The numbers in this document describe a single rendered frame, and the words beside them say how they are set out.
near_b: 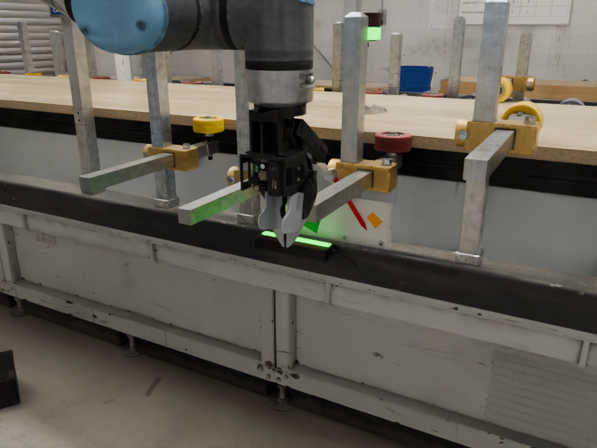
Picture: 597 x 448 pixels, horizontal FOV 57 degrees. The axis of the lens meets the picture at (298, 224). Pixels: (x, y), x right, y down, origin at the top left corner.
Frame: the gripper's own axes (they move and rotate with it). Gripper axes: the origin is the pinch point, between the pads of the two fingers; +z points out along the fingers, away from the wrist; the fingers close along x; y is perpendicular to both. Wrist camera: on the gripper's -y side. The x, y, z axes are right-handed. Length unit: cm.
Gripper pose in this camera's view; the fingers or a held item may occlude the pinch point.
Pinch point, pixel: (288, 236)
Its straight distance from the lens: 82.2
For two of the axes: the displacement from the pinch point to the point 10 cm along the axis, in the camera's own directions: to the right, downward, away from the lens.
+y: -4.7, 3.0, -8.3
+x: 8.8, 1.6, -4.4
